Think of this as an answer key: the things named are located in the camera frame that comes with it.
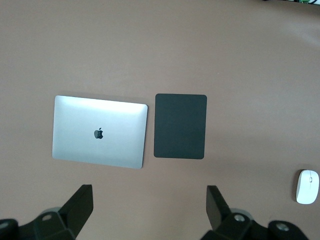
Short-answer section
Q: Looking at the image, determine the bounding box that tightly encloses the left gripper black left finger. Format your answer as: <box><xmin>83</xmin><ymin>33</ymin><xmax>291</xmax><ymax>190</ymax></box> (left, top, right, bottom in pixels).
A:
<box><xmin>19</xmin><ymin>184</ymin><xmax>94</xmax><ymax>240</ymax></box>

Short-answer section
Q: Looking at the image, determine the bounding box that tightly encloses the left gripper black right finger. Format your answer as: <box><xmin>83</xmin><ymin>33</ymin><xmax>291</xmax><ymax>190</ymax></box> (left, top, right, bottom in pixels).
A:
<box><xmin>202</xmin><ymin>185</ymin><xmax>270</xmax><ymax>240</ymax></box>

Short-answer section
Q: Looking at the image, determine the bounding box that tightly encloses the white computer mouse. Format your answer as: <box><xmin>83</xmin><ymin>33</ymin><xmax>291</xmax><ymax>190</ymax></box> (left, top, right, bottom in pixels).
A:
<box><xmin>295</xmin><ymin>169</ymin><xmax>320</xmax><ymax>205</ymax></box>

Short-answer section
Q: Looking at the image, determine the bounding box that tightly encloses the black mouse pad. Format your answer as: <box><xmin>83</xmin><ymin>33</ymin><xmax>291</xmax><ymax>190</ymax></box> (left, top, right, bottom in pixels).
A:
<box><xmin>153</xmin><ymin>93</ymin><xmax>208</xmax><ymax>160</ymax></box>

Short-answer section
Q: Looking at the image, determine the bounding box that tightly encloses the silver closed laptop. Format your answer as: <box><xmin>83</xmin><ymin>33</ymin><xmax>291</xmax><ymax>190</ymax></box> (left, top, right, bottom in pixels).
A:
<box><xmin>51</xmin><ymin>94</ymin><xmax>149</xmax><ymax>170</ymax></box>

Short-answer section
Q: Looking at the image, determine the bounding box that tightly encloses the brown table cover mat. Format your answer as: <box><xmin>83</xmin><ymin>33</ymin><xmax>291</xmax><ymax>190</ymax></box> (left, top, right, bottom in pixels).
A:
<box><xmin>0</xmin><ymin>0</ymin><xmax>320</xmax><ymax>240</ymax></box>

